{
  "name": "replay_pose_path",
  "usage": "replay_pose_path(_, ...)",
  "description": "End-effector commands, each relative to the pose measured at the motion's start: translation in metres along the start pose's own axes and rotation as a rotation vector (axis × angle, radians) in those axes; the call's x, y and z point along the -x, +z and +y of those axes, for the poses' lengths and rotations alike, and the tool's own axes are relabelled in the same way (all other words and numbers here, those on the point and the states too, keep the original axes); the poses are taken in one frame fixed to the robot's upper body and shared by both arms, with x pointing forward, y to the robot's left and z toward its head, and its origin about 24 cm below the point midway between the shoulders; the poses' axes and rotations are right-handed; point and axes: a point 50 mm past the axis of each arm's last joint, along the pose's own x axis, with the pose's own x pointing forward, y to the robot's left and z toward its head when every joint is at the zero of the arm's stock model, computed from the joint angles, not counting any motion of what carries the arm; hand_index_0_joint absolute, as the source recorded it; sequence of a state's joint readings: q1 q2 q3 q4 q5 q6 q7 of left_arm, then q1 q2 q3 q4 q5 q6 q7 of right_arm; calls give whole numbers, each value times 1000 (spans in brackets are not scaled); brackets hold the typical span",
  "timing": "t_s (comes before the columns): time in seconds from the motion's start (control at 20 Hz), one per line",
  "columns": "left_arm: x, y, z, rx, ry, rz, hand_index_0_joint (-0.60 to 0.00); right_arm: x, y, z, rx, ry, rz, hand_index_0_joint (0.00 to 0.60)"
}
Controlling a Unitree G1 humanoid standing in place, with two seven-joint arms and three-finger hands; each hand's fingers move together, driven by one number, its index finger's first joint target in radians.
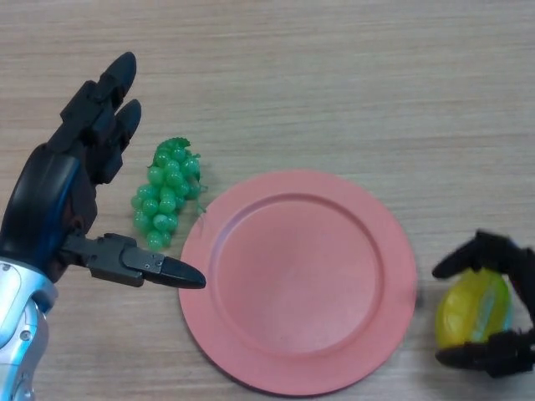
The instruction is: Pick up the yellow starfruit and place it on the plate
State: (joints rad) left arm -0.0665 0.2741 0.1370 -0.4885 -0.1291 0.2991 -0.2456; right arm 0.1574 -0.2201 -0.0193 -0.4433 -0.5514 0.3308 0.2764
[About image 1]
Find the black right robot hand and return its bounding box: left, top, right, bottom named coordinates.
left=431, top=228, right=535, bottom=379

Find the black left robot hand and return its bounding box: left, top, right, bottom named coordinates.
left=0, top=51, right=207, bottom=291

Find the yellow starfruit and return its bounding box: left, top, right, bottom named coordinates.
left=434, top=266, right=514, bottom=352

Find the pink round plate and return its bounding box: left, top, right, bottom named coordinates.
left=177, top=169, right=419, bottom=397

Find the green grape bunch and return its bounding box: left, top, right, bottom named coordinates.
left=130, top=137, right=209, bottom=251

